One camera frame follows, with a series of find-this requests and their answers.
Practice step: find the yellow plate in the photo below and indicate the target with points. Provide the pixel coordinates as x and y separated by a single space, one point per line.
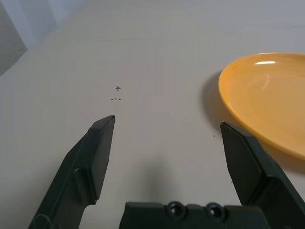
262 100

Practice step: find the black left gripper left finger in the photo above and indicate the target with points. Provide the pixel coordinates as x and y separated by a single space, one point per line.
81 171

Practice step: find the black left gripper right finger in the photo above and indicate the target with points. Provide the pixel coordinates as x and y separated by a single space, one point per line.
257 171

